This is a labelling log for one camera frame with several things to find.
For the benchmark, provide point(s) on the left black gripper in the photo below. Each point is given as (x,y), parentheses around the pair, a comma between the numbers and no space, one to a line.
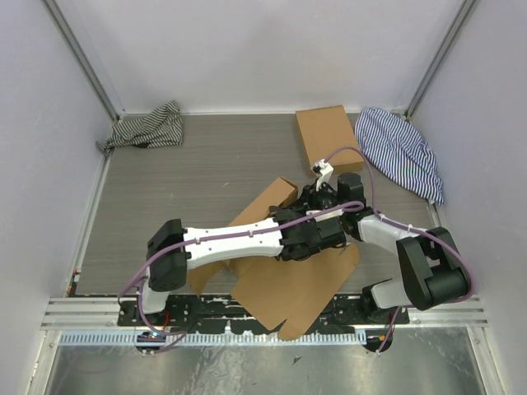
(277,211)

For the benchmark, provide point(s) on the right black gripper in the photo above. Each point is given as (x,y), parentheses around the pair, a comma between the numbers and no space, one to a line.
(311,197)

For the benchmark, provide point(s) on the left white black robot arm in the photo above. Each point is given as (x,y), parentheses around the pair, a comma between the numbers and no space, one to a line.
(174,250)

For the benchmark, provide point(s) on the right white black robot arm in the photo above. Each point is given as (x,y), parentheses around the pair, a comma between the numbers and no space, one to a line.
(431,269)

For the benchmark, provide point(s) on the folded brown cardboard box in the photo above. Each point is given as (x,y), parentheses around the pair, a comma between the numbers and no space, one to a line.
(323,131)

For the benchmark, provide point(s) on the blue white striped cloth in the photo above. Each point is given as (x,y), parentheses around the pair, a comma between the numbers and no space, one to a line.
(396,148)

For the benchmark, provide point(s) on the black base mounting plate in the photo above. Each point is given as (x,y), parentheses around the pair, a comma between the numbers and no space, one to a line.
(216,314)

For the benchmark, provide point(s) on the grey striped cloth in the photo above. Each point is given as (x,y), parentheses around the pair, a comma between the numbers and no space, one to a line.
(162,127)

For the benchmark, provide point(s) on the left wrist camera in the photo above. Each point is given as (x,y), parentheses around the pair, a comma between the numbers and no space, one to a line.
(323,215)

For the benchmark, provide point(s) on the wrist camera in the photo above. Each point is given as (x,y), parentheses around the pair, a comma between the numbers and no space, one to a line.
(323,171)
(323,215)

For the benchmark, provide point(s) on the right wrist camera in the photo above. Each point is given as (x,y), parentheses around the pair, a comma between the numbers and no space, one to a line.
(323,171)

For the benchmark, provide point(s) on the aluminium rail frame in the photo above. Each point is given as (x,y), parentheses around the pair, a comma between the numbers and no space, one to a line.
(102,312)

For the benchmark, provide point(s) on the perforated cable duct strip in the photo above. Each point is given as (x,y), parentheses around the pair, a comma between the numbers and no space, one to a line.
(140,338)

